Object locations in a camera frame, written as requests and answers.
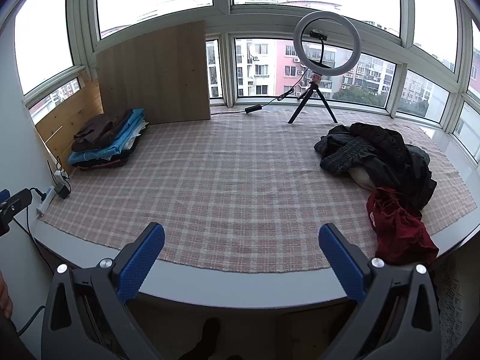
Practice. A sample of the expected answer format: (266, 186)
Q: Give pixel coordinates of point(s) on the brown laminate board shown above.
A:
(153, 75)

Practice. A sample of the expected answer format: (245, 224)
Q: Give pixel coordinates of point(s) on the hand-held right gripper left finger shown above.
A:
(140, 262)

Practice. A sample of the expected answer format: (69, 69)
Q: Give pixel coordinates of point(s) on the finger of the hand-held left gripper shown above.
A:
(3, 195)
(17, 204)

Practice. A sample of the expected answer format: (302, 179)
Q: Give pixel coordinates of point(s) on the folded dark garment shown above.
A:
(97, 164)

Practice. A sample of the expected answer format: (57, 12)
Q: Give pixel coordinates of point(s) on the stack of folded clothes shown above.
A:
(112, 150)

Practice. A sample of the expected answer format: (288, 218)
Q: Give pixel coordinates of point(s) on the folded white garment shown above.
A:
(135, 133)

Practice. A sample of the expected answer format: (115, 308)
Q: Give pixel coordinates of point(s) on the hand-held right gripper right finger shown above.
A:
(343, 266)

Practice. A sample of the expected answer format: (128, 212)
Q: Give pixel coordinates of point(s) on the folded brown garment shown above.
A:
(101, 129)

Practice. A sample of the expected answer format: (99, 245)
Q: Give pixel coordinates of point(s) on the black power adapter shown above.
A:
(63, 190)

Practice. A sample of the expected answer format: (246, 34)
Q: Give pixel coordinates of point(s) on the pink plaid blanket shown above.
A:
(225, 180)

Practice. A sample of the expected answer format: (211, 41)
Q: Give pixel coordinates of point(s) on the person's left hand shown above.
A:
(5, 296)

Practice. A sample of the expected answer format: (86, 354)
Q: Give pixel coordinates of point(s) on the white lace cloth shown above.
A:
(457, 300)

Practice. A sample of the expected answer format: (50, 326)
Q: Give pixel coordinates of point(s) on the pine wood panel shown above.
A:
(67, 120)

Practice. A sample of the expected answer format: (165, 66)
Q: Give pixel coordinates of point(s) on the white plug charger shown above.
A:
(60, 175)

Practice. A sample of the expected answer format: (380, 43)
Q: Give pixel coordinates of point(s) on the black garment with yellow lines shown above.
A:
(386, 146)

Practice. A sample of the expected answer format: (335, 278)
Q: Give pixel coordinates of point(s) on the white power strip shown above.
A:
(45, 200)

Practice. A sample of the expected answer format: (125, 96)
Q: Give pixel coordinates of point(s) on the black webcam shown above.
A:
(318, 36)

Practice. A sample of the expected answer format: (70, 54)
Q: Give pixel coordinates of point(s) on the dark red garment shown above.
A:
(401, 228)

